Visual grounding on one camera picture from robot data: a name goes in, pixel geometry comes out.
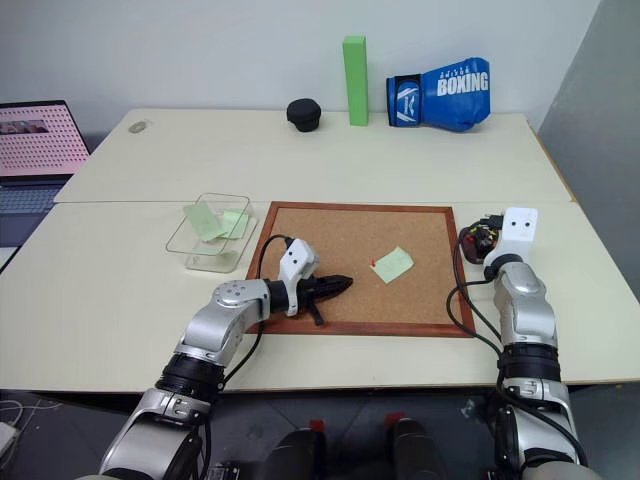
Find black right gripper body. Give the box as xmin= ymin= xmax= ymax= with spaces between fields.
xmin=477 ymin=213 xmax=507 ymax=237

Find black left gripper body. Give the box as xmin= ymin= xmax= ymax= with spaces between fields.
xmin=295 ymin=276 xmax=327 ymax=304

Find green sticky note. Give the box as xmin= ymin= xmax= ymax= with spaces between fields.
xmin=217 ymin=209 xmax=252 ymax=239
xmin=369 ymin=246 xmax=416 ymax=286
xmin=182 ymin=201 xmax=227 ymax=243

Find clear plastic box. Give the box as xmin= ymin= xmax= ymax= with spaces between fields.
xmin=165 ymin=193 xmax=260 ymax=274

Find wood framed cork board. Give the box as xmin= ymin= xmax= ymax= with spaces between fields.
xmin=244 ymin=201 xmax=477 ymax=339

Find blue boxing glove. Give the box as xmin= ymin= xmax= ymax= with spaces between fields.
xmin=385 ymin=56 xmax=493 ymax=134

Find dark rounded shape red tag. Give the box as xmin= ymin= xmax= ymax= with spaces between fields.
xmin=261 ymin=418 xmax=330 ymax=480
xmin=383 ymin=412 xmax=442 ymax=480

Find black round cap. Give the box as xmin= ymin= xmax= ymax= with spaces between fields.
xmin=286 ymin=98 xmax=322 ymax=133

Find tall green block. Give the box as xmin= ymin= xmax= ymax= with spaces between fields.
xmin=341 ymin=35 xmax=371 ymax=127

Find laptop with pink screen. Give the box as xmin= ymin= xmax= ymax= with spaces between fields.
xmin=0 ymin=99 xmax=94 ymax=249

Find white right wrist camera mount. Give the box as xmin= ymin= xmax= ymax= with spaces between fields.
xmin=483 ymin=205 xmax=541 ymax=266

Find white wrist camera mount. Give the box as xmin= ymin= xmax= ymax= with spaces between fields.
xmin=483 ymin=205 xmax=541 ymax=266
xmin=277 ymin=238 xmax=321 ymax=317

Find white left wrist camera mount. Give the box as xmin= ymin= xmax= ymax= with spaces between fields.
xmin=277 ymin=238 xmax=321 ymax=317

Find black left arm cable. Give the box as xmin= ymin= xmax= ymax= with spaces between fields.
xmin=202 ymin=233 xmax=297 ymax=480

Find thin white cables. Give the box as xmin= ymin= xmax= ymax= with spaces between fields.
xmin=0 ymin=397 xmax=64 ymax=426

